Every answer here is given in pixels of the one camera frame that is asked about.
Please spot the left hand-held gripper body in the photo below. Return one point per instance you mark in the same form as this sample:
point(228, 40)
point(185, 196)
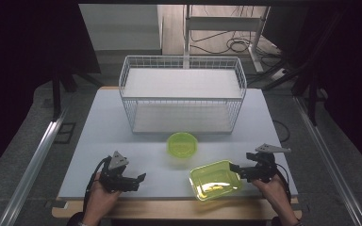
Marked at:
point(114, 175)

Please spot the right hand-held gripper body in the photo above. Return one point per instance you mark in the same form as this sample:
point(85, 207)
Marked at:
point(265, 168)

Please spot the rectangular green-lidded clear container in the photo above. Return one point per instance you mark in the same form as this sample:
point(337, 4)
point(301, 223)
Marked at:
point(213, 180)

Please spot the person's left hand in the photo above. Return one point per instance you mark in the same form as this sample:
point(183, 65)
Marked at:
point(99, 202)

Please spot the wooden table edge strip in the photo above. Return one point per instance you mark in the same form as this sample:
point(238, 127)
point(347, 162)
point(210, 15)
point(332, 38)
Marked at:
point(169, 208)

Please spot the round green-lidded clear container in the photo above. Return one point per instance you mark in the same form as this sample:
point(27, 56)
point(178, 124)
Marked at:
point(182, 145)

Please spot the black metal stand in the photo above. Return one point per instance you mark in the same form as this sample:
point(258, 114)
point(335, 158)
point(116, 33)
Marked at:
point(56, 94)
point(311, 94)

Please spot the black curtain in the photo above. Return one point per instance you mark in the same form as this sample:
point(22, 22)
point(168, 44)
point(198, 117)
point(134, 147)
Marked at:
point(348, 78)
point(22, 62)

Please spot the white cabinet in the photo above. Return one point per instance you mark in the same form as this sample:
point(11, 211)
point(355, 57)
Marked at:
point(119, 28)

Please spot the metal floor rail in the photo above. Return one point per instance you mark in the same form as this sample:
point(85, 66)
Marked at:
point(31, 169)
point(330, 163)

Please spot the black square floor frame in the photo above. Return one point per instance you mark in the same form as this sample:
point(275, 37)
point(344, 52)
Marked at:
point(56, 133)

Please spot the white desk frame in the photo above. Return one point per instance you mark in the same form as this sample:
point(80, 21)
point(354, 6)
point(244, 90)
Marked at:
point(223, 23)

